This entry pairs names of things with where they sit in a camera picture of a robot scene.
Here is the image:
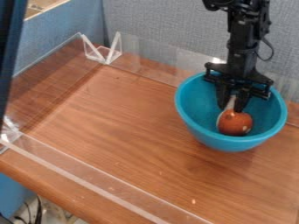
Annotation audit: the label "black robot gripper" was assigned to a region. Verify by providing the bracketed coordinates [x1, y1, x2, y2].
[205, 62, 274, 113]

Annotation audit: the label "blue plastic bowl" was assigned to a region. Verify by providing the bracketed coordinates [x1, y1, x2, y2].
[174, 72, 287, 152]

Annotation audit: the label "brown toy mushroom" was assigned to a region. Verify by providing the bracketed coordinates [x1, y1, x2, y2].
[217, 95, 254, 137]

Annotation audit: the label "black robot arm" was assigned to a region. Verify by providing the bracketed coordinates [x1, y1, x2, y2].
[202, 0, 274, 113]

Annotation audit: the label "clear acrylic barrier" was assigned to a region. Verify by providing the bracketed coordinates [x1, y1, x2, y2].
[0, 33, 299, 224]

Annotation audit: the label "wooden shelf box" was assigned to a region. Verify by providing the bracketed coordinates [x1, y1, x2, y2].
[25, 0, 70, 20]

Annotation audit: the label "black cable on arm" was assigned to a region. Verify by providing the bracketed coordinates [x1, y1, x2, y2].
[257, 36, 277, 63]

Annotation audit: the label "black cables under table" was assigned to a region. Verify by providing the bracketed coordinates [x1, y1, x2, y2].
[0, 195, 45, 224]

